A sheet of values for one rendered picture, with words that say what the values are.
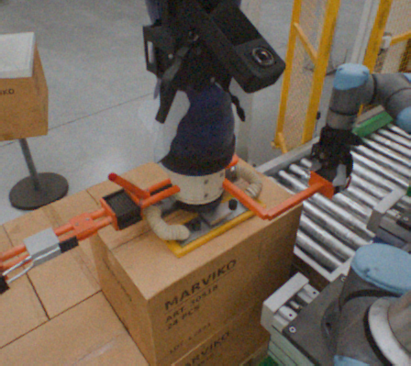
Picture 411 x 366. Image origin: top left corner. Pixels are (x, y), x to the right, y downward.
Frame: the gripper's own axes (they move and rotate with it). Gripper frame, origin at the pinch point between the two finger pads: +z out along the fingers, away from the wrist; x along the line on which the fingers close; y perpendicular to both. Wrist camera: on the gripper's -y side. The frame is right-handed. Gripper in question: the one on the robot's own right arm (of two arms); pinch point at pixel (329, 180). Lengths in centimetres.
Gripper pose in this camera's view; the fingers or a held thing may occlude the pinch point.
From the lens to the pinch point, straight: 120.1
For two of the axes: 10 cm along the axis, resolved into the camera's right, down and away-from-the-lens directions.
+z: 0.0, 8.0, 6.0
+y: -8.0, 3.6, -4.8
